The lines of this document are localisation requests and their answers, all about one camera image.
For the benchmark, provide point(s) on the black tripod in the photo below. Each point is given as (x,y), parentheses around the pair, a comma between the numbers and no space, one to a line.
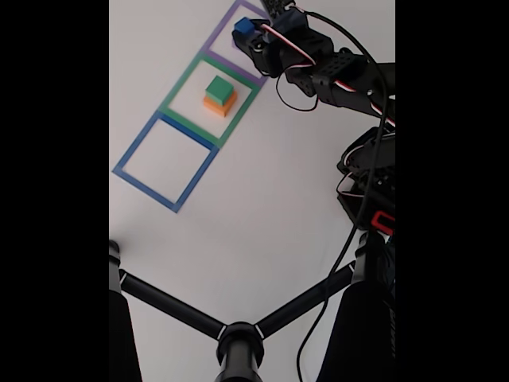
(238,350)

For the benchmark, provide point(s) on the purple tape square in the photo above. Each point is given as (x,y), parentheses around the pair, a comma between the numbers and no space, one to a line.
(216,36)

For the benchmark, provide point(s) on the orange cube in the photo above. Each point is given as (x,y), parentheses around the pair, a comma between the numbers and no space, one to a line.
(218,106)

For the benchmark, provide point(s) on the red clamp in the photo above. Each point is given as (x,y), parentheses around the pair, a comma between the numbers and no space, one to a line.
(382,222)

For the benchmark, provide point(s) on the green tape square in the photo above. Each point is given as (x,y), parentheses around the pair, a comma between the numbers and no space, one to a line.
(179,83)

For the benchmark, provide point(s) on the blue tape square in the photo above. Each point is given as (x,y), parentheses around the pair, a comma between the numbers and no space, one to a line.
(131,149)

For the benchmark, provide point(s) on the gripper camera board, blue mount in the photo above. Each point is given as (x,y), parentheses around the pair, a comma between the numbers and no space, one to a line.
(286,14)

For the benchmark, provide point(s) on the small blue cube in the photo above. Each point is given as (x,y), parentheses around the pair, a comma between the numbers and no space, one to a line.
(242,26)

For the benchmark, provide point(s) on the green cube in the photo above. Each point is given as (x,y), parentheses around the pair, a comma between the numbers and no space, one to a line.
(218,89)

